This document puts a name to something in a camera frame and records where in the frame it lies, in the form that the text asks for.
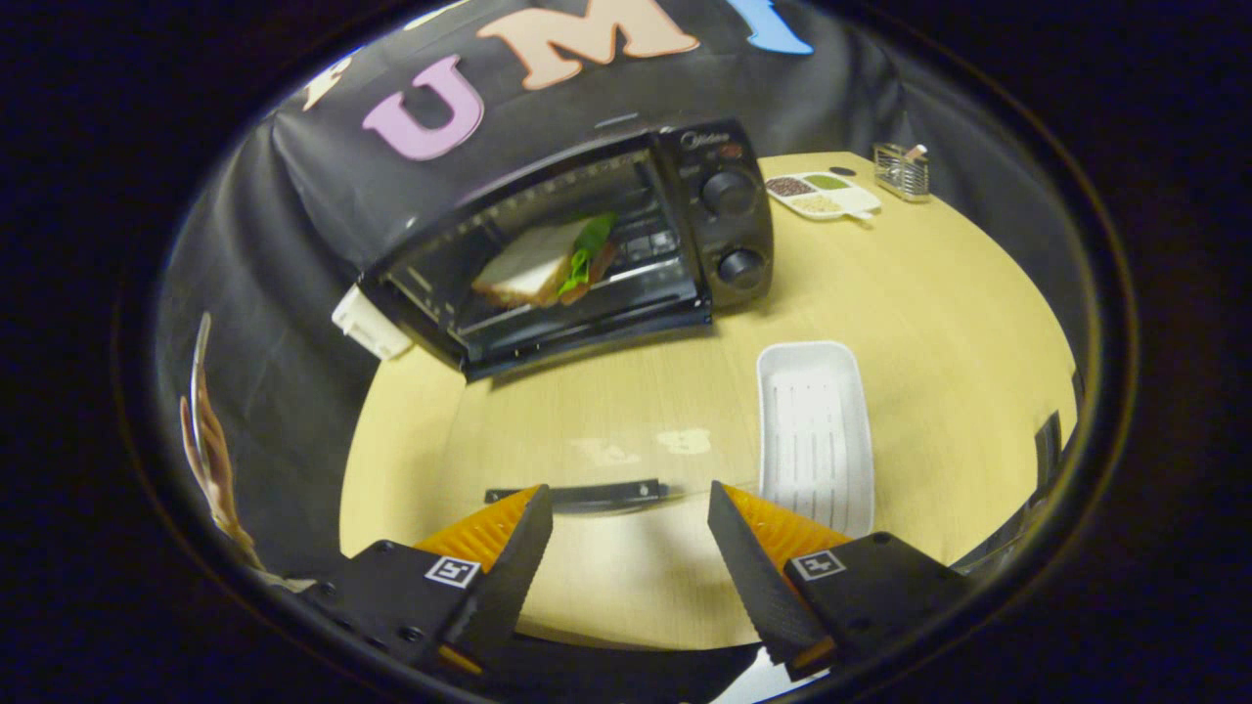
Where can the white boxy appliance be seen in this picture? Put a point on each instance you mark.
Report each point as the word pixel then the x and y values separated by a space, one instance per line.
pixel 372 325

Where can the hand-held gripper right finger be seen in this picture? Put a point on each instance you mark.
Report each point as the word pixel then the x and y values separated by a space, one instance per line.
pixel 758 577

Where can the white divided grain dish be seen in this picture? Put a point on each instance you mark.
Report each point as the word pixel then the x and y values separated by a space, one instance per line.
pixel 822 196

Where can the lettuce sandwich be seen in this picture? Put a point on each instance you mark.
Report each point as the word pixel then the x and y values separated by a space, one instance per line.
pixel 533 269

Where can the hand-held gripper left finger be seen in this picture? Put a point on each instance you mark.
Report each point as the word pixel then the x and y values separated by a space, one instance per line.
pixel 509 577

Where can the white ribbed tray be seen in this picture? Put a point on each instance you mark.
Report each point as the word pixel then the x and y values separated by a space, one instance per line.
pixel 815 435

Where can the black toaster oven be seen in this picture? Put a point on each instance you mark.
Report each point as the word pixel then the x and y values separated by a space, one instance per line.
pixel 724 225

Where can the black backdrop cloth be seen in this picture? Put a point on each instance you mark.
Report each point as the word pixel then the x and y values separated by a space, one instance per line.
pixel 323 176

